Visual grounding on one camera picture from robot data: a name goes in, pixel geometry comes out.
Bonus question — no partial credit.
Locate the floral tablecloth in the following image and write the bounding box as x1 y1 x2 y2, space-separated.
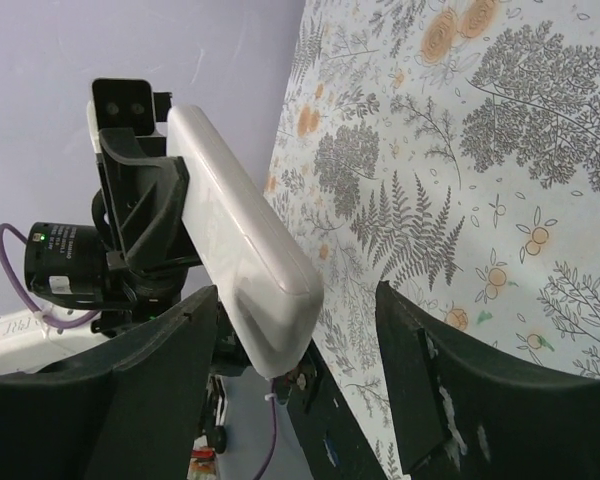
266 0 600 479

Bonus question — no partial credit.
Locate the grey white remote control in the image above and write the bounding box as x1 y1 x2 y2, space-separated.
167 105 324 379

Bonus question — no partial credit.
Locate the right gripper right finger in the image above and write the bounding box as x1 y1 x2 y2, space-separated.
375 281 600 479

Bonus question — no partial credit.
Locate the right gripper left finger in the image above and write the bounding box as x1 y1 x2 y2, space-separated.
0 286 218 479

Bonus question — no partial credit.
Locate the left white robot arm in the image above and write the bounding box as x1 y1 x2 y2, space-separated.
0 128 201 376

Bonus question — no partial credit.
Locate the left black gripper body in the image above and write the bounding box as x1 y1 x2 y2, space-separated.
96 147 189 310

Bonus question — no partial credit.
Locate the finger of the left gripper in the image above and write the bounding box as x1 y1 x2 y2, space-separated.
99 128 189 270

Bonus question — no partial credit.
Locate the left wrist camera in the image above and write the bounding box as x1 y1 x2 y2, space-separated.
87 78 172 156

